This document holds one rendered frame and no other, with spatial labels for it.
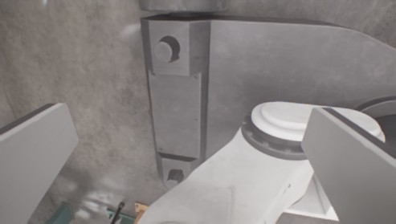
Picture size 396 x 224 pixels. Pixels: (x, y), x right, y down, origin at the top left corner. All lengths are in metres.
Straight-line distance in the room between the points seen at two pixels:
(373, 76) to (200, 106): 0.36
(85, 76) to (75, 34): 0.15
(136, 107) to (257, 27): 0.52
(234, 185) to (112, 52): 0.60
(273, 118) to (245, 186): 0.12
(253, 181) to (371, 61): 0.34
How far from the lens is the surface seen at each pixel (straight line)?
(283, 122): 0.35
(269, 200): 0.29
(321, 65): 0.48
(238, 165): 0.32
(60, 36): 0.87
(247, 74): 0.47
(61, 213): 1.56
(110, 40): 0.75
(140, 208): 1.22
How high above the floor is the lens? 0.61
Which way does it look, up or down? 58 degrees down
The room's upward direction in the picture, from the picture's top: 156 degrees counter-clockwise
